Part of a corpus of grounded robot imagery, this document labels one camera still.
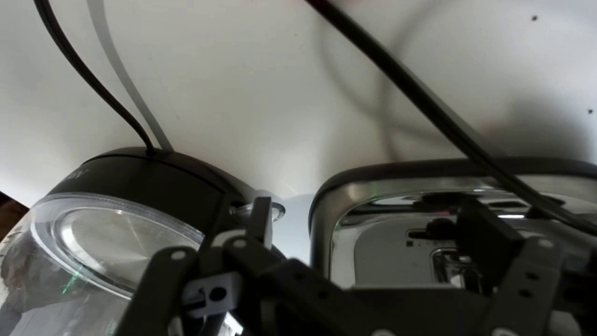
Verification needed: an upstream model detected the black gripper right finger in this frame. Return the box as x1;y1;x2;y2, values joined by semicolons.
457;199;524;293

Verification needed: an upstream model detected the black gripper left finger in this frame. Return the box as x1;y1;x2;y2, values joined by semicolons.
246;197;272;246

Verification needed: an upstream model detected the glass electric kettle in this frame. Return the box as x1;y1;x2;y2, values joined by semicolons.
0;147;259;336

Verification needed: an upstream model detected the black toaster power cable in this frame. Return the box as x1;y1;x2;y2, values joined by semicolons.
304;0;597;237

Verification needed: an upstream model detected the black kettle power cable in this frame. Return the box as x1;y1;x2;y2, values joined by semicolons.
33;0;156;156

